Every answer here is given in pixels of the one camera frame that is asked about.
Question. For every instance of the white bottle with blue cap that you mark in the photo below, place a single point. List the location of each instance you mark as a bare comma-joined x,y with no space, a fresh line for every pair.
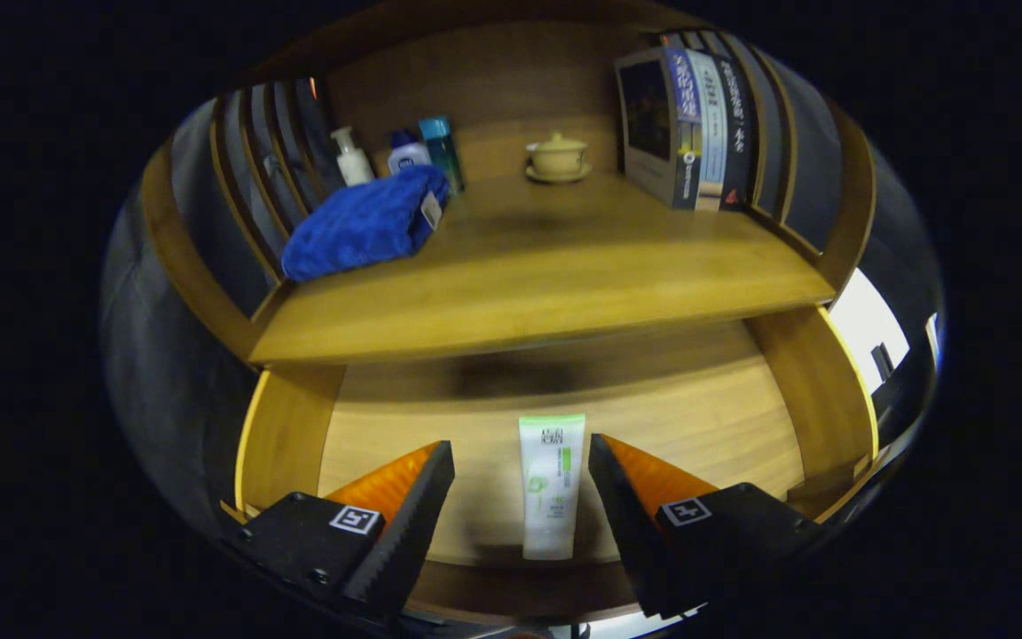
406,158

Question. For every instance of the blue folded towel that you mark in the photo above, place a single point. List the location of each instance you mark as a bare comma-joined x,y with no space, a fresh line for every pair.
351,226

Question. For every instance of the white tube with green label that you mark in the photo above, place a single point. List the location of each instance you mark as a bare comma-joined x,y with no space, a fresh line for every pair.
551,497

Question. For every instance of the white drawer unit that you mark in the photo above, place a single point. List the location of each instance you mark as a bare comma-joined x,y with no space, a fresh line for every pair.
861,328

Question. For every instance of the beige lidded teacup with saucer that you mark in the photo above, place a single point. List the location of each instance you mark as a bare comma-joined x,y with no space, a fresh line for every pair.
557,160

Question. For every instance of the wooden drawer with black knob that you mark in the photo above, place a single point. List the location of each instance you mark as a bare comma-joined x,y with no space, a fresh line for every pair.
697,417

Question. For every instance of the book with blue spine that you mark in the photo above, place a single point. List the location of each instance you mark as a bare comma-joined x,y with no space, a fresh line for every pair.
648,115

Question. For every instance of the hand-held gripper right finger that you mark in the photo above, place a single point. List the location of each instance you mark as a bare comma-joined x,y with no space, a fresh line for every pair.
631,524

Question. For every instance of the book with pale grey spine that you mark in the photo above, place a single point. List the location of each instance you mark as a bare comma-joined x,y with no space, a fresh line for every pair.
711,133

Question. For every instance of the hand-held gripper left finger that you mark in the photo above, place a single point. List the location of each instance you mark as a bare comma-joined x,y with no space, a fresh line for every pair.
413,524

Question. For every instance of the book with black spine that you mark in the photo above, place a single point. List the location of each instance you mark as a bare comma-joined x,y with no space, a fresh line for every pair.
737,133

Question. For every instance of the teal bottle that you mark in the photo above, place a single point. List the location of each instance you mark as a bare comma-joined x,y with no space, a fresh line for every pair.
440,146

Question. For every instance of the white pump bottle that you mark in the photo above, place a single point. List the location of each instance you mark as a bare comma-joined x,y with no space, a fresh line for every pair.
353,164

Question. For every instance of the wooden cabinet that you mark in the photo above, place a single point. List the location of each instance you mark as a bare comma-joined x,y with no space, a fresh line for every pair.
493,80

